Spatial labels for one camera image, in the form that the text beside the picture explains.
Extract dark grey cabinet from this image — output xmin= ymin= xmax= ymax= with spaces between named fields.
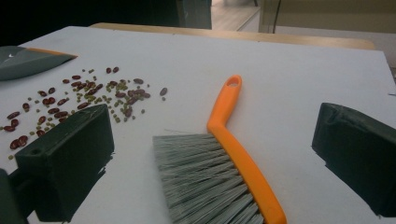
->
xmin=176 ymin=0 xmax=213 ymax=31

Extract scattered red kidney beans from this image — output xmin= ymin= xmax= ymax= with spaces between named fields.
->
xmin=2 ymin=66 xmax=169 ymax=151

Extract grey dustpan with orange edge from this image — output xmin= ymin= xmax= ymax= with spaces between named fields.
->
xmin=0 ymin=46 xmax=78 ymax=82

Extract beige cabinet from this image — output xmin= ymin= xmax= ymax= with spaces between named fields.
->
xmin=258 ymin=0 xmax=396 ymax=35

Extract black hanging cable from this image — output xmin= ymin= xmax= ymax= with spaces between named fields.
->
xmin=272 ymin=0 xmax=282 ymax=34

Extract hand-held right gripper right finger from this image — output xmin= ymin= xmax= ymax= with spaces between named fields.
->
xmin=311 ymin=102 xmax=396 ymax=217

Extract orange brush with grey bristles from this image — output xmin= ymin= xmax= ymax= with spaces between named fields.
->
xmin=152 ymin=74 xmax=288 ymax=224

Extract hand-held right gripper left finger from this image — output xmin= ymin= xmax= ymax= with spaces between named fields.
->
xmin=14 ymin=104 xmax=116 ymax=223

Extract wooden table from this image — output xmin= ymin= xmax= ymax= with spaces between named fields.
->
xmin=90 ymin=21 xmax=376 ymax=50

